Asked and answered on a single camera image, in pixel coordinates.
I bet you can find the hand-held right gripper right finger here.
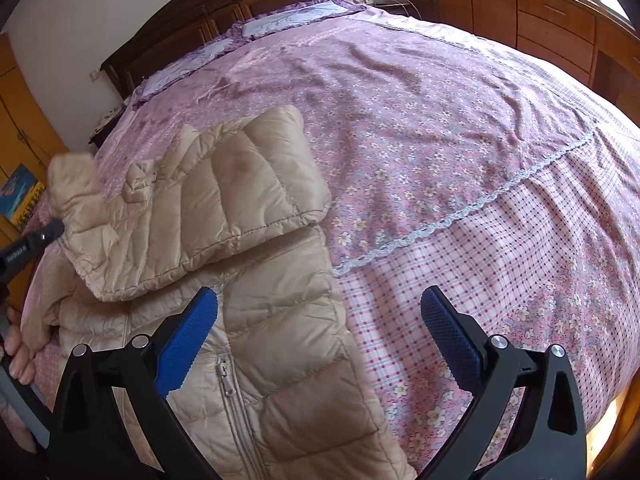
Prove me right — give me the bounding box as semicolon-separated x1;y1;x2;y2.
415;285;588;480

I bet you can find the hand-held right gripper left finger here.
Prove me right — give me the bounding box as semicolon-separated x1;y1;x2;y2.
47;286;221;480

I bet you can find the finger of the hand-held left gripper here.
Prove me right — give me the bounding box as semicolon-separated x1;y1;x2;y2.
0;217;66;281

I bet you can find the beige puffer jacket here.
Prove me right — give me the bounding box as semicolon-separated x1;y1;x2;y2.
20;106;418;480

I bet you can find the person's left hand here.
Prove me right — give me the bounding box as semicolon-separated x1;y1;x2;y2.
0;307;37;386

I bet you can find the pink floral cloth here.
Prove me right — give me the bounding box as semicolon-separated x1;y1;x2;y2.
27;192;56;231

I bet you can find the orange wooden wardrobe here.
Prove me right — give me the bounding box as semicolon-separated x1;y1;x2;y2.
0;32;71;311

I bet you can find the dark wooden nightstand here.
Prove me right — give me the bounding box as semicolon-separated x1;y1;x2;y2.
89;105;126;148

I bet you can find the pink floral bedspread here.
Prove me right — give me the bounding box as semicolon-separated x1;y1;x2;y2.
20;0;640;480

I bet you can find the purple frilled pillow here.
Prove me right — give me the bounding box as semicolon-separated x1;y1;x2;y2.
240;0;368;40
132;37;242;107

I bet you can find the dark wooden bed headboard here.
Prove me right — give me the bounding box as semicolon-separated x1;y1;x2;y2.
100;0;358;106

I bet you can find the wooden drawer cabinet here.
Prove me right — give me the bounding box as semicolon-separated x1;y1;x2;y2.
402;0;640;126

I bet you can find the blue wall poster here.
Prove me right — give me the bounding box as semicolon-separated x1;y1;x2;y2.
0;162;46;226

